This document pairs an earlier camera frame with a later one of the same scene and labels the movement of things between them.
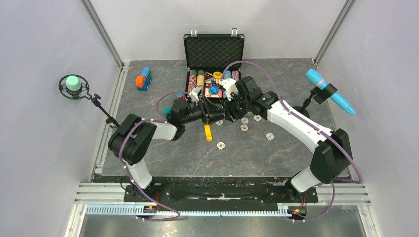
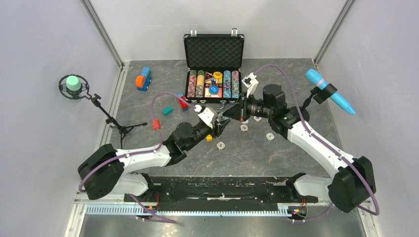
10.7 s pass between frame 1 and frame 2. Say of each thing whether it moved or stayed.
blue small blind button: stayed
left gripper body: moved
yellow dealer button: stayed
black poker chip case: stayed
